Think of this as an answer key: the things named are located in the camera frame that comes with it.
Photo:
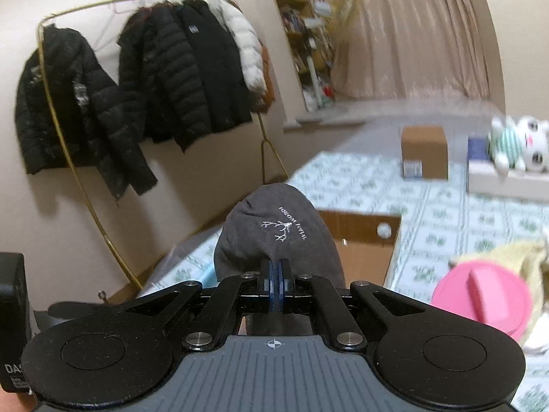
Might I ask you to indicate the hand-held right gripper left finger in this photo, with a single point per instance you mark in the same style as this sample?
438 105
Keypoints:
270 285

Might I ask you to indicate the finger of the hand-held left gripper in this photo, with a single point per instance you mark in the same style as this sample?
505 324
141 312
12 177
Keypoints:
77 311

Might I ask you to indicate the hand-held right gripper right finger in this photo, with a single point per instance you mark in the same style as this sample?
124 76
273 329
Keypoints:
283 285

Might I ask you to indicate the dark grey hat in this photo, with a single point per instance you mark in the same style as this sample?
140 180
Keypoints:
274 227

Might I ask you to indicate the gold clothes rack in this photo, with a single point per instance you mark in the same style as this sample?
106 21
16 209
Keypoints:
64 146

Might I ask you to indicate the floral tablecloth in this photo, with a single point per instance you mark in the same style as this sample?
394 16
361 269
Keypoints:
433 206

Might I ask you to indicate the small closed cardboard box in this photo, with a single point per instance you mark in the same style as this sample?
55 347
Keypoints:
424 150

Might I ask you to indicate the pink lidded cup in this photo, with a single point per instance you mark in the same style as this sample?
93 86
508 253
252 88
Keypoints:
480 296

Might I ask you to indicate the brown jacket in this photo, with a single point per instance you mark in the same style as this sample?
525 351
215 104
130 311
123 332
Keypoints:
268 81

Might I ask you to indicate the smudged black jacket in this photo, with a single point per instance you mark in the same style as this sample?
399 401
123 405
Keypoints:
64 107

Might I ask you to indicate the black puffer jacket white logo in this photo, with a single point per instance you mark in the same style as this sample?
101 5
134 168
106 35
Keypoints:
214 64

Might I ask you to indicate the white flat box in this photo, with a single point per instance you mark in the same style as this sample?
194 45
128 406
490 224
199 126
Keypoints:
493 182

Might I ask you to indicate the wooden bookshelf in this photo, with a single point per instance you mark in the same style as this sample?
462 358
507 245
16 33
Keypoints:
296 17

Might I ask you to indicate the white plush bunny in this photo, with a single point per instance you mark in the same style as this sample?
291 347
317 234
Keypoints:
523 141

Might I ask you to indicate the beige curtain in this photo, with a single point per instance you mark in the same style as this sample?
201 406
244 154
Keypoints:
407 30

